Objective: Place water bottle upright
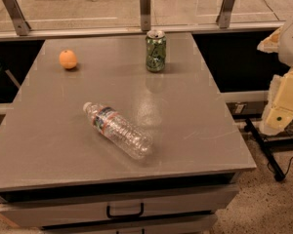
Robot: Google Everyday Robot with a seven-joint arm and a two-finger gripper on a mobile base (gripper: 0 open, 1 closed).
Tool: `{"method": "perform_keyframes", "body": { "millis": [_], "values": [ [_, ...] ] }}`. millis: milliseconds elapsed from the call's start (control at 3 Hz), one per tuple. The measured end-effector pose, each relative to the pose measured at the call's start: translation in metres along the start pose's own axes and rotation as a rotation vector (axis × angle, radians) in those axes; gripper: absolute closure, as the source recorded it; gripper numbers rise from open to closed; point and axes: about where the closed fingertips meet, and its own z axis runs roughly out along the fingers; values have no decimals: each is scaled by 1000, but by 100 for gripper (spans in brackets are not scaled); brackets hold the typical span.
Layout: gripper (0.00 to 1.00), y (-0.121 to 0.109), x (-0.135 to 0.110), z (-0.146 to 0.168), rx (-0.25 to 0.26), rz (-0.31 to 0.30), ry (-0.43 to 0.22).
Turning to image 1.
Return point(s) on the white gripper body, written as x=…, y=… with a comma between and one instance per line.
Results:
x=292, y=44

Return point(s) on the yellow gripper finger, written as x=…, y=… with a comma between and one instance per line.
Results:
x=270, y=43
x=278, y=113

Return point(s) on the clear plastic water bottle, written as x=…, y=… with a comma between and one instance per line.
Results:
x=111, y=124

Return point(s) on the black floor stand leg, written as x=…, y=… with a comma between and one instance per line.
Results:
x=278, y=173

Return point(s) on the green soda can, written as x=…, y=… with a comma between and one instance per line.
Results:
x=155, y=50

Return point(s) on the orange fruit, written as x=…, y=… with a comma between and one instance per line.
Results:
x=68, y=59

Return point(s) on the grey cabinet with drawers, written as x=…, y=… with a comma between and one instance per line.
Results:
x=94, y=143

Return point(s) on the right metal railing bracket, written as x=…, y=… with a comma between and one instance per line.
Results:
x=224, y=16

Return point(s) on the metal railing bracket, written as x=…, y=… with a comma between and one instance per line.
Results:
x=13, y=8
x=224, y=16
x=145, y=8

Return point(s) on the middle metal railing bracket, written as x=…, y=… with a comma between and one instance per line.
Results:
x=145, y=8

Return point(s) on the black drawer handle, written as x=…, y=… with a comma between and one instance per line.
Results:
x=125, y=210

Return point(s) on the left metal railing bracket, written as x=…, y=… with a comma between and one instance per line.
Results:
x=13, y=8

